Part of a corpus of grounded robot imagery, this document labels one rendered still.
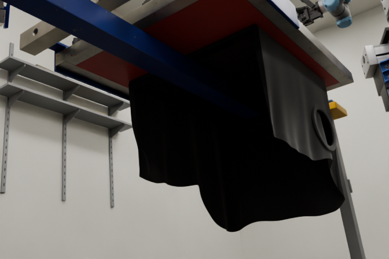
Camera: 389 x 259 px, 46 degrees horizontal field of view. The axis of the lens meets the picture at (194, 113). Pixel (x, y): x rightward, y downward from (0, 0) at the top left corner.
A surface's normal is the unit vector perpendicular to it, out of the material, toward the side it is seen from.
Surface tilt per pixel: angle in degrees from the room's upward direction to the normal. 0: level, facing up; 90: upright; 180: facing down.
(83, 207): 90
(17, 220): 90
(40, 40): 180
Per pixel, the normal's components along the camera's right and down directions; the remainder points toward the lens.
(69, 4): 0.80, -0.30
